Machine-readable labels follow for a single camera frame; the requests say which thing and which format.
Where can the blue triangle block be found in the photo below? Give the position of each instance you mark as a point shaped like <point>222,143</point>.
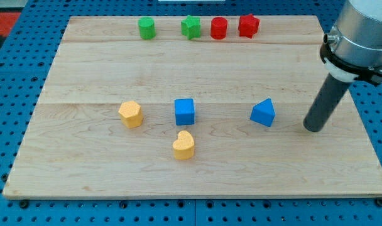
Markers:
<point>263,113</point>

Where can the yellow hexagon block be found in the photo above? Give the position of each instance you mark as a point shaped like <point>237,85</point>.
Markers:
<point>131,115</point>

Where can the green cylinder block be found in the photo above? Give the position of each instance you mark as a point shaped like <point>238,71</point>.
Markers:
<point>146,26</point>

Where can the wooden board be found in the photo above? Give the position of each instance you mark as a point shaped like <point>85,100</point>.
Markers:
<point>77,148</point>

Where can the green star block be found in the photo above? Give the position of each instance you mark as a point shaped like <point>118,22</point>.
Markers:
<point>191,27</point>

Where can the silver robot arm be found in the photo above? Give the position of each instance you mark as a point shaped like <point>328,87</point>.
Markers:
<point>352,49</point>

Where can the red star block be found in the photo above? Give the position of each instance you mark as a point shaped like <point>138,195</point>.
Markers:
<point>248,25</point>

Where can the blue cube block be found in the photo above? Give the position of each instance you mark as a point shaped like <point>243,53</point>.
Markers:
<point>184,112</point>

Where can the red cylinder block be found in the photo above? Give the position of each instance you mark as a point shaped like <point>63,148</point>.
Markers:
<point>218,28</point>

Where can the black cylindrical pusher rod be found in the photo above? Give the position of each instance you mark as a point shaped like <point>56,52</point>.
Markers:
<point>327,99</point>

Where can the yellow heart block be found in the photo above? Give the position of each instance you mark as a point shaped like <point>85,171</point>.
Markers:
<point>183,146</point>

